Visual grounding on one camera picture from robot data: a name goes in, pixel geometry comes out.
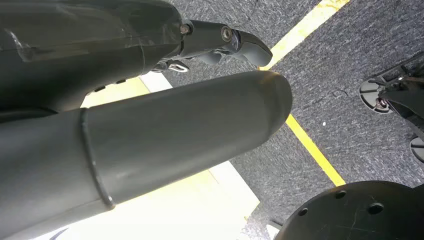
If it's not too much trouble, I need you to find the black wheeled stand frame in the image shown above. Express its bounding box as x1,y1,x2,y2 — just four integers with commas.
368,52,424,142

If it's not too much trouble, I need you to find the grey caster wheel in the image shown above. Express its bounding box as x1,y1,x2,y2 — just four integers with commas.
409,136,424,164
359,77,394,115

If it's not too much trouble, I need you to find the yellow floor tape strip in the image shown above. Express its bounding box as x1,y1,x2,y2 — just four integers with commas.
285,113,347,187
258,0,351,71

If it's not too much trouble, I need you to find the black round base plate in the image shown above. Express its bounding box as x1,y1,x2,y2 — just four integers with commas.
274,180,424,240

